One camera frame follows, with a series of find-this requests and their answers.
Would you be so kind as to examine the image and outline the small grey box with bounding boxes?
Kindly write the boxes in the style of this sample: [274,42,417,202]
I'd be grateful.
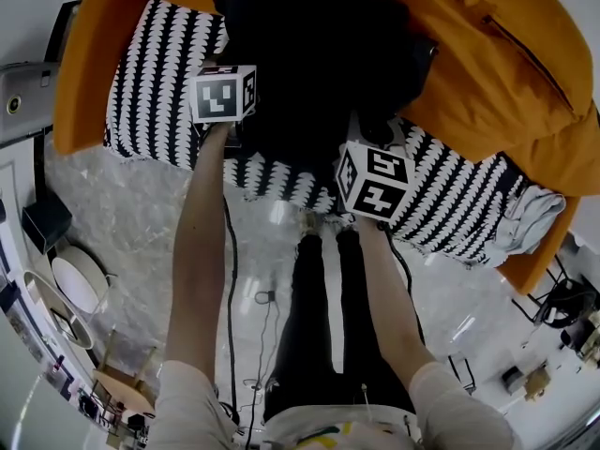
[501,366,527,397]

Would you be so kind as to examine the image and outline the person's white shirt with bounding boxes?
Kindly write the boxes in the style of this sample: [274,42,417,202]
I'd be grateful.
[148,358,518,450]

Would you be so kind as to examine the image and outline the orange cushion with zip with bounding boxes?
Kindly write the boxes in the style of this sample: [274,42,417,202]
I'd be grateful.
[374,0,600,197]

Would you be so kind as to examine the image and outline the person's right forearm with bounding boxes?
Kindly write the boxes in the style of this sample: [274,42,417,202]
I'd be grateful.
[354,214,438,380]

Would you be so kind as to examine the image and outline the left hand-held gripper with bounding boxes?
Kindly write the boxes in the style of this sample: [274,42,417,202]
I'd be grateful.
[188,64,260,150]

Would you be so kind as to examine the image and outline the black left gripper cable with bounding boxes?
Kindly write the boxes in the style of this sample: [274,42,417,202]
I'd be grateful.
[220,193,241,421]

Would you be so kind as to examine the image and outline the black open box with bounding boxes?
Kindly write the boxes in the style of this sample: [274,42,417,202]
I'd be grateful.
[20,188,74,255]

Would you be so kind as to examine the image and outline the black backpack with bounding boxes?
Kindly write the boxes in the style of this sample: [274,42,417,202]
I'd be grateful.
[213,0,441,178]

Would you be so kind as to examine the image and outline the wooden stool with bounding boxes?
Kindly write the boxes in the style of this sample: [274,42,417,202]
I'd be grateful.
[90,328,159,415]

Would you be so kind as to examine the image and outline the person's legs in black trousers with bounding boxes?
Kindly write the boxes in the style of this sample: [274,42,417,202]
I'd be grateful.
[263,226,419,424]

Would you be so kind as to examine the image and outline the person's beige shoe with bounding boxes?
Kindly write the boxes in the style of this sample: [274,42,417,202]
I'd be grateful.
[298,207,325,237]

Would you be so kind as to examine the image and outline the orange sofa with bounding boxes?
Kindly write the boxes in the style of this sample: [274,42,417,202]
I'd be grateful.
[52,0,600,295]

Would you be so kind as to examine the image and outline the black metal frame stand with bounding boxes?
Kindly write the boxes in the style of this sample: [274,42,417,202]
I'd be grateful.
[446,351,478,397]

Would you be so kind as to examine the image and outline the round white side table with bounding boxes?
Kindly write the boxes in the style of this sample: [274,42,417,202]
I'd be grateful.
[50,245,113,319]

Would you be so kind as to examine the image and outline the person's left forearm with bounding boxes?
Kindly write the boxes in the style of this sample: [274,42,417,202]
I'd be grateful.
[164,121,235,375]

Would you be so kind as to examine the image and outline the brown cardboard piece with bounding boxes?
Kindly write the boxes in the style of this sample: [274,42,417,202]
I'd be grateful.
[523,362,553,401]

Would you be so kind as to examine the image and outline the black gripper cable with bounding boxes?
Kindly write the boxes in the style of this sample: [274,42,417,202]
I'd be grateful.
[220,193,241,421]
[377,220,428,346]

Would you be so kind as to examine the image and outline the black and white patterned blanket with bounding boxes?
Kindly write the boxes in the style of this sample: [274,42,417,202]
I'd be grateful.
[103,0,530,269]

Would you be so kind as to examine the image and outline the black metal rack with cables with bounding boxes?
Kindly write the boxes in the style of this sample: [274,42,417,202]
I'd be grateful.
[509,249,599,330]

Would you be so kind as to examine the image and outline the silver grey appliance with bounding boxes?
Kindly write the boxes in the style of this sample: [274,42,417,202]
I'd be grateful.
[0,60,61,148]

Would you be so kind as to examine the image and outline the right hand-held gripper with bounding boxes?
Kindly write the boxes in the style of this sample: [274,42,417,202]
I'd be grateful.
[334,110,417,225]

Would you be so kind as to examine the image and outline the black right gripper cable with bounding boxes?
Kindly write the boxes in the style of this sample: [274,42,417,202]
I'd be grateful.
[377,220,428,346]

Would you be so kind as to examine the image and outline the grey crumpled cloth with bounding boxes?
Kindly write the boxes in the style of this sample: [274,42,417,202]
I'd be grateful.
[493,186,568,268]

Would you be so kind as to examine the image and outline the round glass side table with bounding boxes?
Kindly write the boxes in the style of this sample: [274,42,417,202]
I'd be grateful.
[22,269,96,352]

